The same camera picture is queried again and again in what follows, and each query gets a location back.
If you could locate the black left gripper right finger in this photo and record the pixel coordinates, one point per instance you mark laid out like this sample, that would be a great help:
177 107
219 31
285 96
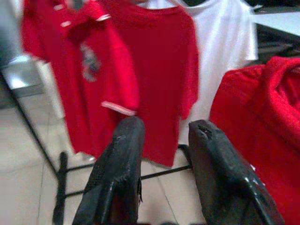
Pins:
225 178

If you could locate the white T-shirt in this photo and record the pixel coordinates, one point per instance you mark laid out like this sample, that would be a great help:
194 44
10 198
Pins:
222 35

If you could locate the plain red T-shirt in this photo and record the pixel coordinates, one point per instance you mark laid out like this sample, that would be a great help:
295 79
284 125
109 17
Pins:
161 70

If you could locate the chrome and black clothes rack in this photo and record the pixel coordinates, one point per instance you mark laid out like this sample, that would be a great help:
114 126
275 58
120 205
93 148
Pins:
61 178

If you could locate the red polo shirt white trim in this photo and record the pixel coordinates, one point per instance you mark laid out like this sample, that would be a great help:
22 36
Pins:
65 105

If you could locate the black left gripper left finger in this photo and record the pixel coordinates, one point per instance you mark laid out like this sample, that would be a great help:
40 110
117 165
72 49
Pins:
112 173

